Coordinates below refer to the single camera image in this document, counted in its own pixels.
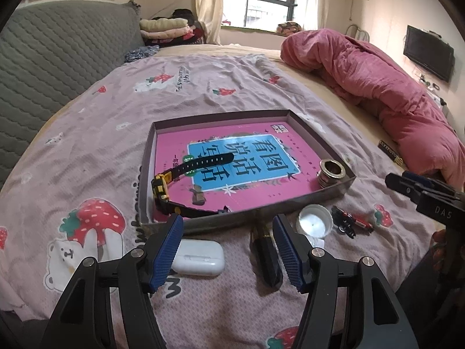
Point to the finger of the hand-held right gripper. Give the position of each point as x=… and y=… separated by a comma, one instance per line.
x=399, y=186
x=412, y=175

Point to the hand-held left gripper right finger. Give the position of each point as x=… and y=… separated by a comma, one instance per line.
x=287, y=256

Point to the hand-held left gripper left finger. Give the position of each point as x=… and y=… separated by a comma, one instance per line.
x=167, y=249

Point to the black and gold lighter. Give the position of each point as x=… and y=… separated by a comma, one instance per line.
x=267, y=263

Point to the red and black lighter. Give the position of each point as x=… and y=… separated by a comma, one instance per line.
x=361, y=222

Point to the black hair clip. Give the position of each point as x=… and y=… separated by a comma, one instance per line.
x=339, y=222

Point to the shallow cardboard box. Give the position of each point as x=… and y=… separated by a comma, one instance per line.
x=250, y=114

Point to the person's right hand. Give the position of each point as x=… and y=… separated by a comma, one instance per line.
x=439, y=243

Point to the black and gold strip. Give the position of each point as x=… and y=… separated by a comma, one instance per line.
x=390, y=152

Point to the white earbuds case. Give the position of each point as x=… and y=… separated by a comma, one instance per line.
x=199, y=259

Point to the round white cap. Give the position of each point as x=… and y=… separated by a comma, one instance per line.
x=314, y=222

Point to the black and yellow wristwatch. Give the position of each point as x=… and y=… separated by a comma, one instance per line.
x=160, y=189

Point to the pink and blue book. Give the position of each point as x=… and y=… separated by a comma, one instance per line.
x=174, y=145

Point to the pink quilt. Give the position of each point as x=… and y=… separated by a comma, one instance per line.
x=363, y=69

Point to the beige bed sheet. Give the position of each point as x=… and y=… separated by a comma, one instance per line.
x=327, y=92

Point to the strawberry printed blanket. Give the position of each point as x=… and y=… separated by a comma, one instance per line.
x=218, y=80

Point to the patterned cloth on windowsill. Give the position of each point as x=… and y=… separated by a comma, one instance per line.
x=288, y=28

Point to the blue patterned cloth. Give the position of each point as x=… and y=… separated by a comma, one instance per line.
x=141, y=53

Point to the cream curtain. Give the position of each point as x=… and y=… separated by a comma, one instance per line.
x=210, y=3
x=316, y=0

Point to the folded pink clothing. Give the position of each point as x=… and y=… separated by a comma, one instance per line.
x=167, y=35

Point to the folded beige blanket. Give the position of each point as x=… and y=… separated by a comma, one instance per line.
x=163, y=24

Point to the dark framed window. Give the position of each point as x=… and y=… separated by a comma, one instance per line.
x=269, y=0

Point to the grey quilted headboard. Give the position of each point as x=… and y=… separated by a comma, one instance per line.
x=54, y=51

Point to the black garment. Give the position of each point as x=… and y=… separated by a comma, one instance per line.
x=181, y=13

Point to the white wall shelf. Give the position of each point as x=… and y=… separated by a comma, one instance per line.
x=432, y=89

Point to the black wall television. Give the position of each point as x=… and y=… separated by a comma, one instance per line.
x=428, y=52

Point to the metal chair frame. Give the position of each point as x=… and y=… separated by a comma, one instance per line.
x=358, y=32

